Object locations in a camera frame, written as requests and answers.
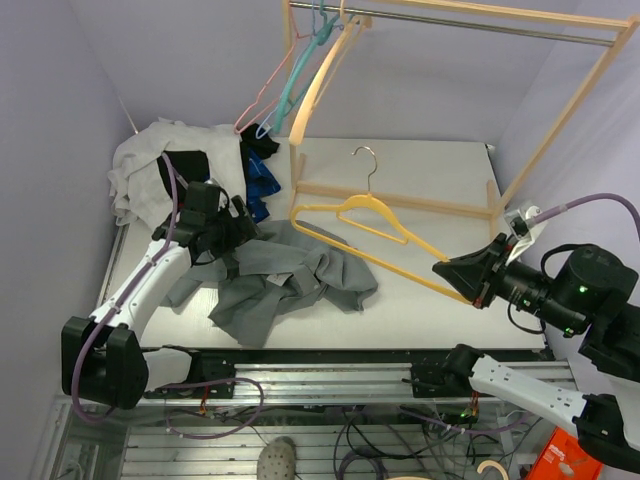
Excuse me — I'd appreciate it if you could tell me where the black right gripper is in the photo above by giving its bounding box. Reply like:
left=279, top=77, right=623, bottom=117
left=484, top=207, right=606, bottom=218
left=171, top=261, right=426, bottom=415
left=433, top=231, right=586, bottom=334

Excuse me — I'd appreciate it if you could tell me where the grey shirt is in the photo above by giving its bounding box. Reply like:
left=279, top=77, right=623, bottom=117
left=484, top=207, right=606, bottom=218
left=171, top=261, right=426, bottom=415
left=162, top=220, right=378, bottom=348

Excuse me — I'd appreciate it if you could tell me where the yellow hanger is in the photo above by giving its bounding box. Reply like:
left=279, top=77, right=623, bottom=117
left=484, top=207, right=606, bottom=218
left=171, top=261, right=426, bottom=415
left=289, top=145, right=474, bottom=304

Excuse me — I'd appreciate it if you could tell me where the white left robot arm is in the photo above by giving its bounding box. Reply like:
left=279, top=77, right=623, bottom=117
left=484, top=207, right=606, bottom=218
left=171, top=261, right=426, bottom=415
left=61, top=182, right=259, bottom=410

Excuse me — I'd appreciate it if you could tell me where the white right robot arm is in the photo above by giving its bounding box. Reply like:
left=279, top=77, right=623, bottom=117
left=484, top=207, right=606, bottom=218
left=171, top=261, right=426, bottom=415
left=432, top=234, right=639, bottom=473

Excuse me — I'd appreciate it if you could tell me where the white shirt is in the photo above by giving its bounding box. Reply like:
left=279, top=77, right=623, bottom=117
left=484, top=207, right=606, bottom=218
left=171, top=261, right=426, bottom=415
left=107, top=119, right=246, bottom=229

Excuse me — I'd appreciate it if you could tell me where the light blue hanger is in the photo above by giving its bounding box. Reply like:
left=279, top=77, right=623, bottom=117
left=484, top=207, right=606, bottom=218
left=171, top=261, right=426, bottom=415
left=256, top=1, right=335, bottom=138

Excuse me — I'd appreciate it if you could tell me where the teal hanger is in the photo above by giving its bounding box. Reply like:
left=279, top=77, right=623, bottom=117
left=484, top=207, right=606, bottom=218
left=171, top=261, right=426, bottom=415
left=270, top=1, right=372, bottom=146

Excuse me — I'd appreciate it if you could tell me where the beige curved hanger piece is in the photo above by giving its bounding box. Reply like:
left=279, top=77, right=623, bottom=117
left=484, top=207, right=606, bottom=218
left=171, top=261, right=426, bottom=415
left=476, top=460, right=509, bottom=480

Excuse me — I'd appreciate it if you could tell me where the natural wooden hanger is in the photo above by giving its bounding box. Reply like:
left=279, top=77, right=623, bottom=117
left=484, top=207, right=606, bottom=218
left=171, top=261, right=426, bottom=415
left=289, top=1, right=373, bottom=146

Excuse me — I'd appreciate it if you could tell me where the black garment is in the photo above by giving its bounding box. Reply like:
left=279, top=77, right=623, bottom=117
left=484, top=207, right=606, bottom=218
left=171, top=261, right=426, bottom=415
left=240, top=123, right=280, bottom=162

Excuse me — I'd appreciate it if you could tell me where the orange plastic case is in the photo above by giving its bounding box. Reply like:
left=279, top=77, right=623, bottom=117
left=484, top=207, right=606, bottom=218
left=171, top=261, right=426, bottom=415
left=526, top=428, right=603, bottom=480

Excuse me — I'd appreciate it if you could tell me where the grey perforated shoe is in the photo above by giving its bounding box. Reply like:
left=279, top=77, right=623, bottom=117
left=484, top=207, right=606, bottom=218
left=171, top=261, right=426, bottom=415
left=256, top=436, right=297, bottom=480

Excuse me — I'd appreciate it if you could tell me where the wooden clothes rack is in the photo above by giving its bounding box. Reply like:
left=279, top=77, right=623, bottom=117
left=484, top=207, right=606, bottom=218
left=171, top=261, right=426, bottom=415
left=289, top=1, right=639, bottom=232

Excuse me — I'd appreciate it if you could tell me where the purple floor cable loop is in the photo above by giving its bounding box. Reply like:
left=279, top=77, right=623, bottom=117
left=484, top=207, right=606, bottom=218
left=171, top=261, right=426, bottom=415
left=164, top=377, right=266, bottom=441

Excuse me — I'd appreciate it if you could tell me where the aluminium rail frame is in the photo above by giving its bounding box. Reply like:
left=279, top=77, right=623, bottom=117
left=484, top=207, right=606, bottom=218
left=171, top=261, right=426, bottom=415
left=32, top=363, right=553, bottom=479

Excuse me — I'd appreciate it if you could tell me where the pink wire hanger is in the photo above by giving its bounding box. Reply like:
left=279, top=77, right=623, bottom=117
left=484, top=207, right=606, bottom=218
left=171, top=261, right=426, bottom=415
left=233, top=1, right=300, bottom=135

